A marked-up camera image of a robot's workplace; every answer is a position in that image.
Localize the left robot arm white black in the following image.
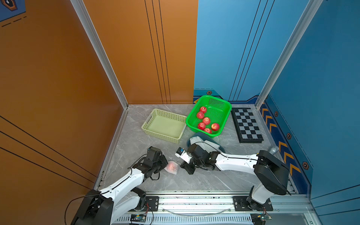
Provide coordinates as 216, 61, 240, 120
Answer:
70, 147, 168, 225

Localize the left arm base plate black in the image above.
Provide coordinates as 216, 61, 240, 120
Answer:
130, 196, 159, 212

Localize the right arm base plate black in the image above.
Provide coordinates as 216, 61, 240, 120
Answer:
232, 196, 273, 212

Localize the silver metal cylinder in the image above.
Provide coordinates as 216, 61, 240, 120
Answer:
269, 146, 279, 155

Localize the right green circuit board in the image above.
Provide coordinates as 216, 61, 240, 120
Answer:
251, 214, 266, 225

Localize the dark teal plastic tray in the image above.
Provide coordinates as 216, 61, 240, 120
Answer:
187, 132, 226, 153

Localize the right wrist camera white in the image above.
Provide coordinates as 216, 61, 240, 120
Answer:
175, 147, 192, 164

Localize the green plastic mesh basket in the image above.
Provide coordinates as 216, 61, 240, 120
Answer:
186, 95, 232, 138

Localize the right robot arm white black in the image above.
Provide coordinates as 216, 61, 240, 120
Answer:
175, 142, 290, 211

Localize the aluminium corner post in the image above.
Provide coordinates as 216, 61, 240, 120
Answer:
70, 0, 128, 110
255, 0, 323, 110

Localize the black white checkerboard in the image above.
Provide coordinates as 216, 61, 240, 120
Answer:
231, 107, 263, 143

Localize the aluminium front rail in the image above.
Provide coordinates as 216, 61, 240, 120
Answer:
146, 191, 315, 214

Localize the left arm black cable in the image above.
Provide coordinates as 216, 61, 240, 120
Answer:
64, 193, 99, 225

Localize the right aluminium corner post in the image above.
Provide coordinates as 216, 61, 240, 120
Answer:
255, 0, 323, 110

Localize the green circuit board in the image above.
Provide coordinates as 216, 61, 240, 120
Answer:
251, 214, 266, 225
129, 214, 147, 225

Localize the cream perforated plastic basket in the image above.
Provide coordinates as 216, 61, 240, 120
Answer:
141, 108, 187, 144

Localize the left aluminium corner post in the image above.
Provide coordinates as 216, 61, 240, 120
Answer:
70, 0, 128, 110

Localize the left green circuit board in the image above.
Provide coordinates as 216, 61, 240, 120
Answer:
129, 214, 147, 225

